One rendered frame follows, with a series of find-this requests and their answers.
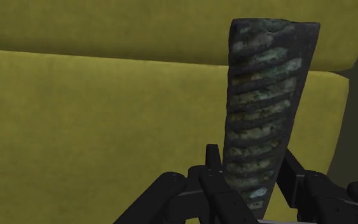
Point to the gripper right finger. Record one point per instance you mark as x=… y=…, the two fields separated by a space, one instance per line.
x=318 y=192

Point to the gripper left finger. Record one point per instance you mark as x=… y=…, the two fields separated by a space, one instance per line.
x=216 y=189

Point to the yellow-green sofa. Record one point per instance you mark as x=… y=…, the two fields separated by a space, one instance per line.
x=98 y=124

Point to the dark ridged green-patterned remote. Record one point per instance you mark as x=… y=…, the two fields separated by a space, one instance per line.
x=260 y=108

